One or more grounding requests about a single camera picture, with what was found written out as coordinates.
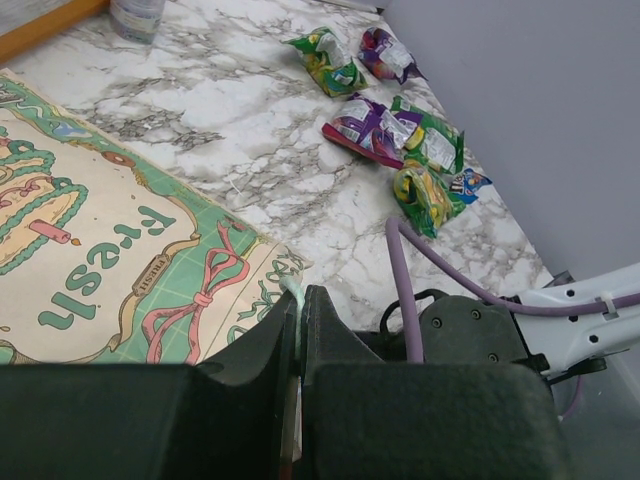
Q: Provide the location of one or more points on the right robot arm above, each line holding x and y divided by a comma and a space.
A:
559, 332

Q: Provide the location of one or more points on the purple snack packet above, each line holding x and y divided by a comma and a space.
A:
387, 58
372, 130

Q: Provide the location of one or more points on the blue candy packet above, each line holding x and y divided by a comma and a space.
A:
465, 185

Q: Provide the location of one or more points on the green chips packet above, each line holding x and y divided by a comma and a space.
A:
433, 143

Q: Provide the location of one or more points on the green paper bag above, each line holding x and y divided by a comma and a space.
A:
105, 257

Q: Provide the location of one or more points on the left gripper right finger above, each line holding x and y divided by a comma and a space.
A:
367, 419

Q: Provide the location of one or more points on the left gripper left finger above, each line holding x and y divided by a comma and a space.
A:
230, 417

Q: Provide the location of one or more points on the orange wooden rack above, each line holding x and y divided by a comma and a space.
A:
27, 24

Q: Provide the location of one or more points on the small clear plastic cup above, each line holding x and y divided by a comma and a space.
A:
137, 20

